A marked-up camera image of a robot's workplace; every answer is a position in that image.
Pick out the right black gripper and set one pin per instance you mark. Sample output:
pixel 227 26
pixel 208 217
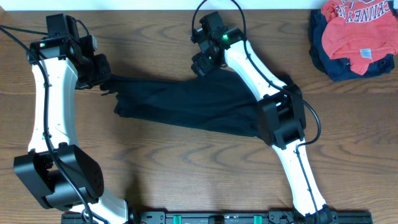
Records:
pixel 200 64

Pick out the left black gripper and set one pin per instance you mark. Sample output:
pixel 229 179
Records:
pixel 102 74

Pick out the black t-shirt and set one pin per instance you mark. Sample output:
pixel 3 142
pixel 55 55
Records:
pixel 219 101

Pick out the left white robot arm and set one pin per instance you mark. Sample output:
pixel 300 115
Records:
pixel 55 170

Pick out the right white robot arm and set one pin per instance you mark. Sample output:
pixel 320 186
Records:
pixel 281 107

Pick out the navy blue garment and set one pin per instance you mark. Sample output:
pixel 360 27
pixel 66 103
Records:
pixel 339 69

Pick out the red printed t-shirt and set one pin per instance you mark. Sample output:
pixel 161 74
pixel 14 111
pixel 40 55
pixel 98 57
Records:
pixel 363 31

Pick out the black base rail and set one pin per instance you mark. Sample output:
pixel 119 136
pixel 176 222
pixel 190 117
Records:
pixel 270 217

